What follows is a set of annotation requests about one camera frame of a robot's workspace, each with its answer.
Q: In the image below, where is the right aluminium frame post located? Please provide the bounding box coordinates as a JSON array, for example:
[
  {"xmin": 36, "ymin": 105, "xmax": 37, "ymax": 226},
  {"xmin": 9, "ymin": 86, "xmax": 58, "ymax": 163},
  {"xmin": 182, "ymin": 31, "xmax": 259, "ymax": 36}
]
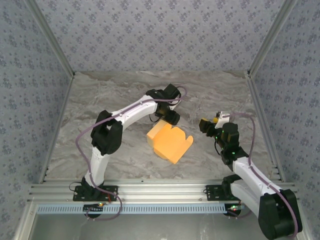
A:
[{"xmin": 246, "ymin": 0, "xmax": 299, "ymax": 76}]

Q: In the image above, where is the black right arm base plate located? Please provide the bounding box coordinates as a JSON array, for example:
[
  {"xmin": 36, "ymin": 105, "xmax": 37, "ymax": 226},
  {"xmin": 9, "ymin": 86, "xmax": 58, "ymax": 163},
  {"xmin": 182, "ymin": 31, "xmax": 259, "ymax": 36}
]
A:
[{"xmin": 204, "ymin": 184, "xmax": 241, "ymax": 202}]

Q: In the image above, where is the aluminium frame post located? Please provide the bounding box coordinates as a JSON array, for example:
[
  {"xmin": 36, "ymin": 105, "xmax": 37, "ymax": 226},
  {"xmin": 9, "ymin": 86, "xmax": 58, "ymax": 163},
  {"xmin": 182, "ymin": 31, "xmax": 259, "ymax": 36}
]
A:
[
  {"xmin": 246, "ymin": 0, "xmax": 299, "ymax": 76},
  {"xmin": 24, "ymin": 0, "xmax": 76, "ymax": 77}
]

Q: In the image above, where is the aluminium side rail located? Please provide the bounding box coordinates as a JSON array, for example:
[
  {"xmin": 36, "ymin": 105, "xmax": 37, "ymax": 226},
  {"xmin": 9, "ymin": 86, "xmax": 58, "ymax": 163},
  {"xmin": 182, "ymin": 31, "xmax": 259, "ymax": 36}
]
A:
[
  {"xmin": 38, "ymin": 73, "xmax": 76, "ymax": 182},
  {"xmin": 246, "ymin": 71, "xmax": 286, "ymax": 182}
]

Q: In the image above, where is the controller board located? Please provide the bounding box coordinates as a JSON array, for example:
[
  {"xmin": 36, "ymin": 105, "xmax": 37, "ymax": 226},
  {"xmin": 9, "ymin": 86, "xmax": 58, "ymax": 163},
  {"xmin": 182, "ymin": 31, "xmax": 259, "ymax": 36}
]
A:
[
  {"xmin": 83, "ymin": 202, "xmax": 106, "ymax": 217},
  {"xmin": 226, "ymin": 203, "xmax": 245, "ymax": 217}
]

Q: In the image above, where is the left aluminium side rail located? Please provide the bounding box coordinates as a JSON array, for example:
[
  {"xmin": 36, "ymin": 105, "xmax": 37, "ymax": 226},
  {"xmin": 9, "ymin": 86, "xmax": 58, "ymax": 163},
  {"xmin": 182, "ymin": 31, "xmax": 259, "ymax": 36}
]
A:
[{"xmin": 38, "ymin": 73, "xmax": 76, "ymax": 182}]

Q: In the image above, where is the perforated blue cable duct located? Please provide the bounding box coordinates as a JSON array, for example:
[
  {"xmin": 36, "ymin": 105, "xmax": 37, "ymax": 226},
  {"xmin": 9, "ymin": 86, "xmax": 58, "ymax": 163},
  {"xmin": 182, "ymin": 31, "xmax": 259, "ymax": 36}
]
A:
[{"xmin": 36, "ymin": 202, "xmax": 229, "ymax": 215}]

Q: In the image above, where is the aluminium mounting rail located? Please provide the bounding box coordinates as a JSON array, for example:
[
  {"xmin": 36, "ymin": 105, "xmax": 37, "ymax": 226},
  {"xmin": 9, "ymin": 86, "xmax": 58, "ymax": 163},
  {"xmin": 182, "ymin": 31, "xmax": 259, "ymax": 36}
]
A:
[{"xmin": 27, "ymin": 178, "xmax": 300, "ymax": 203}]

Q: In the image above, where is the left controller board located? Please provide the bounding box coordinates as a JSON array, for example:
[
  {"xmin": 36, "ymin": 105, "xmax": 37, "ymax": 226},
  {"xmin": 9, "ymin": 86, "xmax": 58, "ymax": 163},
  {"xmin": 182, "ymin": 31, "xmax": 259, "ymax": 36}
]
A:
[{"xmin": 83, "ymin": 202, "xmax": 106, "ymax": 217}]

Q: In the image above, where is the orange paper box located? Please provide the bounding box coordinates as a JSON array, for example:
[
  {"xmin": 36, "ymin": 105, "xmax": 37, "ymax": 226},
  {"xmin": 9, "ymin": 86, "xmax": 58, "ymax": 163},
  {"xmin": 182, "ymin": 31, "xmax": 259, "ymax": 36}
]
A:
[{"xmin": 146, "ymin": 119, "xmax": 195, "ymax": 165}]

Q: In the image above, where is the grey metal shelf panel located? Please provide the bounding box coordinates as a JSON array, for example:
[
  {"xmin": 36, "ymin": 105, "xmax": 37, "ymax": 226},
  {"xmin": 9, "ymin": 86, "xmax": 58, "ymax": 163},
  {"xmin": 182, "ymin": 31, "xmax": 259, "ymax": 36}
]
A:
[{"xmin": 29, "ymin": 212, "xmax": 266, "ymax": 240}]

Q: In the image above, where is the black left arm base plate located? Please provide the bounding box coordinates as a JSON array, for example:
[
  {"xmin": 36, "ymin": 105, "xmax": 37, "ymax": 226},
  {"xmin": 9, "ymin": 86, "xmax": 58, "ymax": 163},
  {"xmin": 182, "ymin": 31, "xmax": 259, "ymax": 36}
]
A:
[{"xmin": 72, "ymin": 185, "xmax": 119, "ymax": 202}]

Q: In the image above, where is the left aluminium frame post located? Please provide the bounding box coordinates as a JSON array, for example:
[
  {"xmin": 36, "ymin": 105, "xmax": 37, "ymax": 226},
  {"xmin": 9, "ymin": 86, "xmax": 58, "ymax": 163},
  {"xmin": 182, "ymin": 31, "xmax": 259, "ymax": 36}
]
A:
[{"xmin": 24, "ymin": 0, "xmax": 76, "ymax": 77}]

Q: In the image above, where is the right aluminium side rail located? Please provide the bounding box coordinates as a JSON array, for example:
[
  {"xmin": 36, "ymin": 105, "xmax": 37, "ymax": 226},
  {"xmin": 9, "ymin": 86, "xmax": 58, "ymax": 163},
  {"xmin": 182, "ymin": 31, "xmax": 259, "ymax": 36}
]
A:
[{"xmin": 246, "ymin": 71, "xmax": 286, "ymax": 182}]

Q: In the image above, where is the right controller board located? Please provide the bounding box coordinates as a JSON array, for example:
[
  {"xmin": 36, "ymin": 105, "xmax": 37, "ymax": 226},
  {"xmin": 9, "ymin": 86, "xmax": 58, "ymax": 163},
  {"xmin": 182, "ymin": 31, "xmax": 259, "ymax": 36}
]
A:
[{"xmin": 226, "ymin": 203, "xmax": 245, "ymax": 217}]

